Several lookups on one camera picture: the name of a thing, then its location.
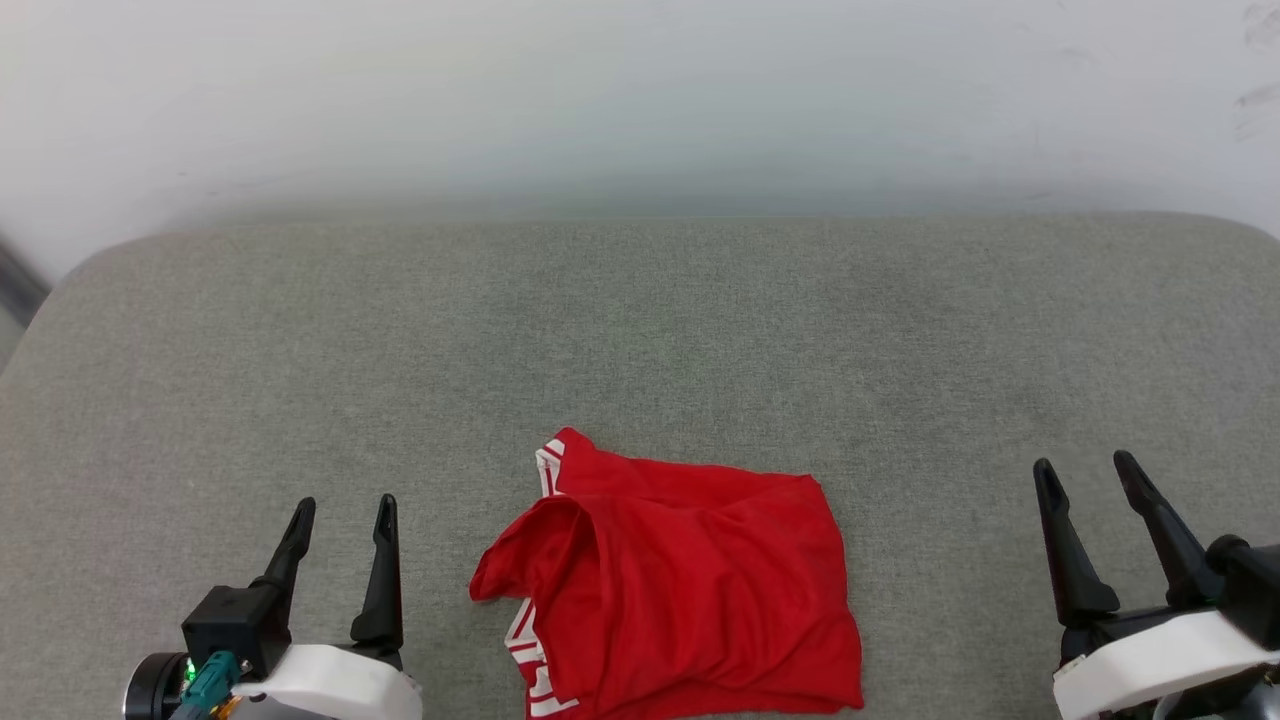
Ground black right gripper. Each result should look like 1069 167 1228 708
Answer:
1033 450 1280 666

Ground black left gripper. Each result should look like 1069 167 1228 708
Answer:
123 493 406 720

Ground red shirt with white trim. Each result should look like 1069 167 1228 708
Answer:
468 427 866 720

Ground grey fabric sofa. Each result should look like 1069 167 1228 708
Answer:
0 212 1280 720

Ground teal cable plug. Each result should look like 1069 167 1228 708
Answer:
170 650 243 720

